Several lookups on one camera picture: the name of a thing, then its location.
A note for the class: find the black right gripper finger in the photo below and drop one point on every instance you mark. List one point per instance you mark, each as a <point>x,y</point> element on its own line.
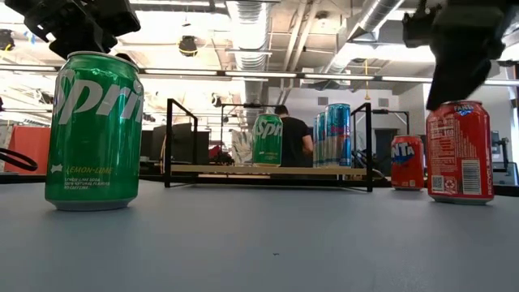
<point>454,77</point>

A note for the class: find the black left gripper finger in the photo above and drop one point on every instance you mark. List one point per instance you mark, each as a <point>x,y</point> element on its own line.
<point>85,40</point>

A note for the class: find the red Fanta can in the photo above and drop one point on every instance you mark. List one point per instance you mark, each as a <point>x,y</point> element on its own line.
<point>460,154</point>
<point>407,170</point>

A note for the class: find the green Sprite can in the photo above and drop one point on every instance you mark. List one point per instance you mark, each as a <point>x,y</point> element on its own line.
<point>266,142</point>
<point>95,142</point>

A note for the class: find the blue silver Red Bull can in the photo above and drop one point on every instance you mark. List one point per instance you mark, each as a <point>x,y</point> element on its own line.
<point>338,138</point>
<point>320,142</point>

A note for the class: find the black ceiling spotlight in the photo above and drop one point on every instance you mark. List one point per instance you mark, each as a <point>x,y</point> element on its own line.
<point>4,42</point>

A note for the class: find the black hanging ceiling device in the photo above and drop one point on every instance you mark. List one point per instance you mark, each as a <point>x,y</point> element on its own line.
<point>187,45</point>

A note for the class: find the grey box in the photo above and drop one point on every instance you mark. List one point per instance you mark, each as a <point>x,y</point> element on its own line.
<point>507,174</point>

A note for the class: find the orange panel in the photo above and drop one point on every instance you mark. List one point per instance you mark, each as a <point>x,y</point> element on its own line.
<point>28,142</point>

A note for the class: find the large black monitor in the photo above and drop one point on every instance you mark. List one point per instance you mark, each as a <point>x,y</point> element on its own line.
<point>180,142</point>

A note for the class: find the person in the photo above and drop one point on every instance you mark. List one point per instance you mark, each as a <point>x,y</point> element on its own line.
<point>294,142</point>

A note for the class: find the white crumpled sheet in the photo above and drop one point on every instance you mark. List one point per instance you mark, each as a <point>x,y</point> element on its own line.
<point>241,146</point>

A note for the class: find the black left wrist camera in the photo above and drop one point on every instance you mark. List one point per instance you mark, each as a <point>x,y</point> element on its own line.
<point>115,18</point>

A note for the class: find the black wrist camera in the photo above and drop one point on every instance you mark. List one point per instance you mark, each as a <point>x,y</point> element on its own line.
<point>419,26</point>
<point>115,18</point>

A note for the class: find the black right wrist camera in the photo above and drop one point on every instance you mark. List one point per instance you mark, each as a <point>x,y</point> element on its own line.
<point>419,26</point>

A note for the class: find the black metal rig frame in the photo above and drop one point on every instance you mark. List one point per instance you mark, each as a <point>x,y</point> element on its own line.
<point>24,179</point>

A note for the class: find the silver corrugated air duct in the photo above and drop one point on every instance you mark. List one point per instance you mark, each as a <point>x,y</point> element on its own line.
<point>249,40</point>

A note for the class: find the wooden shelf with black frame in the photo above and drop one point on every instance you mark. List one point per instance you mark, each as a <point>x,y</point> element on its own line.
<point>227,169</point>

